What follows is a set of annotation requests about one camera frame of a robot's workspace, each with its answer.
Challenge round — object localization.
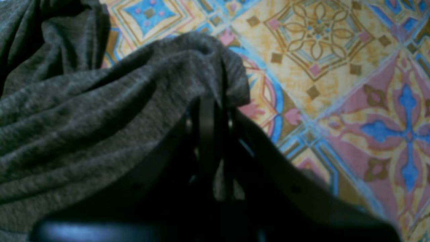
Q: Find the patterned tile tablecloth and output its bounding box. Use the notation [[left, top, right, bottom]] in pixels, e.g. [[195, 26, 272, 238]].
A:
[[101, 0, 430, 242]]

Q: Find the image-right right gripper black left finger a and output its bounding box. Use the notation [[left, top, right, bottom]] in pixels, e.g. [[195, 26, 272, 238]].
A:
[[30, 95, 219, 242]]

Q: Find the grey t-shirt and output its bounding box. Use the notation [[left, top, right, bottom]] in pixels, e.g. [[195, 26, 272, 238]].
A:
[[0, 0, 250, 242]]

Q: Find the image-right right gripper black right finger b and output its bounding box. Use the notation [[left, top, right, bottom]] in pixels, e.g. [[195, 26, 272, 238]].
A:
[[221, 108, 400, 242]]

